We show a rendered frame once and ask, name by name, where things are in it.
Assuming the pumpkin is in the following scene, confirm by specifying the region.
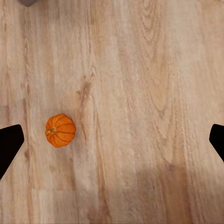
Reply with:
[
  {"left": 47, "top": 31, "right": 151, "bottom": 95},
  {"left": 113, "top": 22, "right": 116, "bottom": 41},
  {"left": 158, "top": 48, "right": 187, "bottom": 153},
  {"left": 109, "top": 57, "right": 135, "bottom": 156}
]
[{"left": 45, "top": 114, "right": 76, "bottom": 148}]

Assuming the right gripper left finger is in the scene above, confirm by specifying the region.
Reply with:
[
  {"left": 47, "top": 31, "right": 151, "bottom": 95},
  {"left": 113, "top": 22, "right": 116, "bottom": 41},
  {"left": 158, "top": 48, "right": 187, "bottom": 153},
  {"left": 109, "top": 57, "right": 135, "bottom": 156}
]
[{"left": 0, "top": 124, "right": 24, "bottom": 180}]

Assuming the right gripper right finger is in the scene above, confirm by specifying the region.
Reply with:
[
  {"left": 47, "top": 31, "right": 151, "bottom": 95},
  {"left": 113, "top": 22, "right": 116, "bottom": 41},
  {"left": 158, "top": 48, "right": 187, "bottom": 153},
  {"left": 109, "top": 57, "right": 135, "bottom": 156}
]
[{"left": 209, "top": 124, "right": 224, "bottom": 162}]

